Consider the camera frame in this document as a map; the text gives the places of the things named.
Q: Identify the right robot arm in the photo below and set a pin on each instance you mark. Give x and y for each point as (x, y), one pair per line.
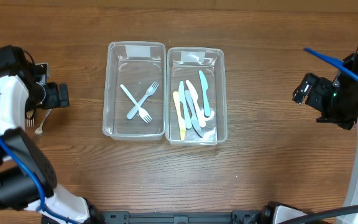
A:
(337, 101)

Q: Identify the right clear plastic container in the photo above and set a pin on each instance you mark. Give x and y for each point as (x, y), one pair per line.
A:
(184, 63)

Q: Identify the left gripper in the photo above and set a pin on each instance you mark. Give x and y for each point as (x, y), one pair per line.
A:
(58, 96)

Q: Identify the cream plastic knife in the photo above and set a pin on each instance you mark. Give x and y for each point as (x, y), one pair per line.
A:
(181, 121)

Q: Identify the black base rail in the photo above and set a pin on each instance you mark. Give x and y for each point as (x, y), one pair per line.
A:
(124, 217)

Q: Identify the clear plastic container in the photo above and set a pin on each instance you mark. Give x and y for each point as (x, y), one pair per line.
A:
(136, 65)
(184, 63)

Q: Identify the left clear plastic container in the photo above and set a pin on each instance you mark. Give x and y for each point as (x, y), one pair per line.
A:
(136, 65)

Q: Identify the pale blue plastic knife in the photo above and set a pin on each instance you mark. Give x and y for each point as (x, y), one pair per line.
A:
(204, 87)

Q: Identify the thick white plastic fork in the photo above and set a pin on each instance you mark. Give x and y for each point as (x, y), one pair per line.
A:
(150, 91)

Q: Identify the black handled metal fork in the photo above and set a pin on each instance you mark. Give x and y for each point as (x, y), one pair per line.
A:
(30, 119)

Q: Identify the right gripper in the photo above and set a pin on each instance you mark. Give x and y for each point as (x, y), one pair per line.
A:
(305, 90)

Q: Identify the silver metal fork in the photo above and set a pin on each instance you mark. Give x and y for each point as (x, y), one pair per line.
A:
(39, 131)

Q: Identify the thin white plastic fork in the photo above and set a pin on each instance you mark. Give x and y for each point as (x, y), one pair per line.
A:
(142, 112)

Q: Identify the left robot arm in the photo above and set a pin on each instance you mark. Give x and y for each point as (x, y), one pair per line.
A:
(28, 181)

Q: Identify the light blue plastic knife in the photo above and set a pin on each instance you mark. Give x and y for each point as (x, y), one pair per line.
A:
(187, 118)

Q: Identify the white plastic knife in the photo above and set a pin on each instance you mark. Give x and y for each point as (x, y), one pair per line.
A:
(194, 119)

